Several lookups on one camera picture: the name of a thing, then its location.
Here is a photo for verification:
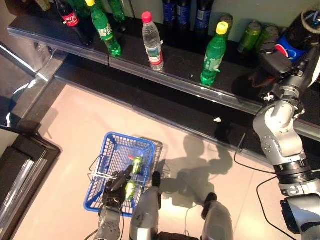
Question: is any black robot waist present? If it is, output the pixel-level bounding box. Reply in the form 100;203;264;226
156;231;204;240

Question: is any dark left robot hand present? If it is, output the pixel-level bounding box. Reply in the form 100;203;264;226
101;164;135;210

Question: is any dark right robot hand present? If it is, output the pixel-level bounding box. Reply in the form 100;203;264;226
258;42;318;80

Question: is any glossy dark corner shelf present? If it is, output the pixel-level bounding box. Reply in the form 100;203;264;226
0;39;70;128

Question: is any black left robot foot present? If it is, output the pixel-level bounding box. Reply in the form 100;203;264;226
151;170;163;188

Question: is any white cable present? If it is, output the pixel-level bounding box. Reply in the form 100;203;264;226
184;206;192;236

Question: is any black platform with clear edge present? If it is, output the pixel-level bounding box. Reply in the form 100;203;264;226
0;124;63;240

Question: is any blue plastic shopping basket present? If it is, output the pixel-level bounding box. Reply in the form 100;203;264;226
83;131;158;219

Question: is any black stepped display shelf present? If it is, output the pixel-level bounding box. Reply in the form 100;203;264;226
6;0;320;166

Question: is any black robot foot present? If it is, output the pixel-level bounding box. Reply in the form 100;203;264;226
151;170;163;188
201;192;218;218

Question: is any silver left robot leg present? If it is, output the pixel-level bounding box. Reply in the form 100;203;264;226
128;186;162;240

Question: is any black right robot foot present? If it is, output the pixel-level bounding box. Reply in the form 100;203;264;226
201;192;218;218

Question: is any green bottle in basket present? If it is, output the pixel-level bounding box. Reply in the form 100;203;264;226
124;180;138;201
131;155;145;175

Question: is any clear plastic shelf edge strip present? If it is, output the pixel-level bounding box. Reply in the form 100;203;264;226
6;24;320;143
53;72;276;167

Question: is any green soda bottle yellow cap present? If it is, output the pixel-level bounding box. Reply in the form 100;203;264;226
199;21;230;88
84;0;123;58

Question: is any clear water bottle pink cap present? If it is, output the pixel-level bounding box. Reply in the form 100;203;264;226
141;11;165;72

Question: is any yellow-green drink bottle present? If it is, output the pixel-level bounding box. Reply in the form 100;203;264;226
34;0;52;12

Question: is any cola bottle blue Pepsi label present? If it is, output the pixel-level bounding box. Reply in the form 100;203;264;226
274;8;320;62

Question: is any dark bottle blue label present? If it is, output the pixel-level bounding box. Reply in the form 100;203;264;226
194;0;214;31
176;0;193;30
161;0;177;28

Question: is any black cable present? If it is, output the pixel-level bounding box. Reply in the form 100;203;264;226
256;176;303;235
233;143;278;176
120;208;126;240

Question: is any cola bottle red label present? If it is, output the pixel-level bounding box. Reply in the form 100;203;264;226
55;0;95;47

